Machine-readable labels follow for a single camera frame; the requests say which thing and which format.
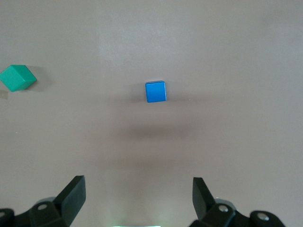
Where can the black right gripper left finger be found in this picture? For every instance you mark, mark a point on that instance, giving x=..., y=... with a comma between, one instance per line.
x=52, y=212

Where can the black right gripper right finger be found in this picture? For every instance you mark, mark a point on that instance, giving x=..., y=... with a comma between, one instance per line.
x=220, y=216

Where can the green wooden block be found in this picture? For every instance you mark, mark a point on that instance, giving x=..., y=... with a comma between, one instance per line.
x=16, y=78

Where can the blue wooden block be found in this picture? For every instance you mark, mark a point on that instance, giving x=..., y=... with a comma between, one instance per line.
x=155, y=92

